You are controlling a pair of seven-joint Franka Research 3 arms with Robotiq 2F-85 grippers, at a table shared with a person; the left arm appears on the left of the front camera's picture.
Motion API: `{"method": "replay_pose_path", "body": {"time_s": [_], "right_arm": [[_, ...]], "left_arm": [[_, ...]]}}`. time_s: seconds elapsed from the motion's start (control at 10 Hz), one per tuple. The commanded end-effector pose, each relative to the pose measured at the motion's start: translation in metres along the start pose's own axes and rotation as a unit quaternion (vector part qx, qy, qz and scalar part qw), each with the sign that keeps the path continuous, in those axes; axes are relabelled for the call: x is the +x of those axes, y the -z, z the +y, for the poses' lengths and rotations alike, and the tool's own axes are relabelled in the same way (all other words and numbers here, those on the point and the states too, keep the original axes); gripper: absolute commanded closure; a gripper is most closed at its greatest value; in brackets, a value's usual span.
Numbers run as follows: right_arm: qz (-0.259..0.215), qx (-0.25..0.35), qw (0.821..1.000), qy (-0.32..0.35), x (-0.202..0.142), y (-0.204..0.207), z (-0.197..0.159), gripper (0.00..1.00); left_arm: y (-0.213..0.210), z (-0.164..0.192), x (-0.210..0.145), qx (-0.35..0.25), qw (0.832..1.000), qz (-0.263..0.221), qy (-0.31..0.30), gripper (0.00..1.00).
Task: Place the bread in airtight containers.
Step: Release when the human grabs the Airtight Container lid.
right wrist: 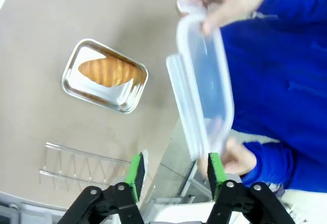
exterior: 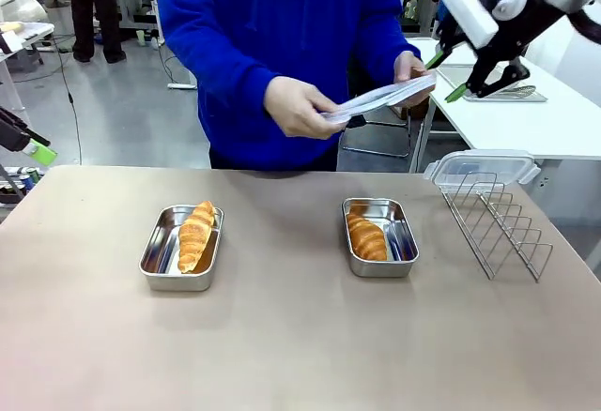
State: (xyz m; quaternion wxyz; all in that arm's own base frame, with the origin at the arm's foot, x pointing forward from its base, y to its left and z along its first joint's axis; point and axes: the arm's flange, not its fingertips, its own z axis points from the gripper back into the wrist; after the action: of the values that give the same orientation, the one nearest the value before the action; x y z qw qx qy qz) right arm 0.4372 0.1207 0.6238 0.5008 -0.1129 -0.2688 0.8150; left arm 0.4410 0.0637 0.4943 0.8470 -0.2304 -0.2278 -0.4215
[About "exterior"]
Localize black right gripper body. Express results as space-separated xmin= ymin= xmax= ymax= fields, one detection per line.
xmin=435 ymin=0 xmax=567 ymax=65

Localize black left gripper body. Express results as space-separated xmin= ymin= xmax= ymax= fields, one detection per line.
xmin=0 ymin=119 xmax=30 ymax=153

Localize golden croissant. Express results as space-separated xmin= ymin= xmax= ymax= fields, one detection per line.
xmin=346 ymin=211 xmax=390 ymax=263
xmin=177 ymin=200 xmax=219 ymax=275

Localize person's right forearm blue sleeve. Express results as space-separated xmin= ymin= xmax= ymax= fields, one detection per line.
xmin=157 ymin=0 xmax=301 ymax=102

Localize person's left forearm blue sleeve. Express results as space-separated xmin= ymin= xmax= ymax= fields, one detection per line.
xmin=356 ymin=0 xmax=423 ymax=66

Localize person's left hand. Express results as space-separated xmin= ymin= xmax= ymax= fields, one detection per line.
xmin=393 ymin=50 xmax=436 ymax=109

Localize person's right hand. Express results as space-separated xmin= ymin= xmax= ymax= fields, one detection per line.
xmin=263 ymin=74 xmax=351 ymax=141

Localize group of drink cans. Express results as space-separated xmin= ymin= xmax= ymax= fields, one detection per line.
xmin=0 ymin=164 xmax=47 ymax=206

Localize metal serving tongs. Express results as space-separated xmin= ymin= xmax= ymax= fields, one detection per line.
xmin=487 ymin=84 xmax=538 ymax=99

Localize white side table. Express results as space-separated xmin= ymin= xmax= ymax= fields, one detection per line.
xmin=407 ymin=38 xmax=601 ymax=175

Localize small white desk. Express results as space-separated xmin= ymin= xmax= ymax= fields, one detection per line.
xmin=0 ymin=20 xmax=56 ymax=72

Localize background person in dark clothes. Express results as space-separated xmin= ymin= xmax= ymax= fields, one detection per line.
xmin=64 ymin=0 xmax=128 ymax=65

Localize rectangular steel container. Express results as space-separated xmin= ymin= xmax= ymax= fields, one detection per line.
xmin=138 ymin=204 xmax=226 ymax=293
xmin=341 ymin=196 xmax=421 ymax=279

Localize person's blue hoodie torso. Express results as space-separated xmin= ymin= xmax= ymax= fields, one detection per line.
xmin=149 ymin=0 xmax=423 ymax=172

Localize thin black hanging cable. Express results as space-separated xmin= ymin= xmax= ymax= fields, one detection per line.
xmin=49 ymin=33 xmax=85 ymax=166

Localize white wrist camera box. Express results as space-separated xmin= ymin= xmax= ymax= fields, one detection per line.
xmin=441 ymin=0 xmax=501 ymax=50

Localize black cable sleeve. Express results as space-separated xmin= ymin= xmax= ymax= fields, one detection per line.
xmin=566 ymin=6 xmax=601 ymax=46

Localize black chair frame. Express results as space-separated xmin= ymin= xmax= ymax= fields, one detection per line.
xmin=338 ymin=113 xmax=415 ymax=160

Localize metal wire rack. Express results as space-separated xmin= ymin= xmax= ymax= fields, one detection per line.
xmin=440 ymin=171 xmax=555 ymax=283

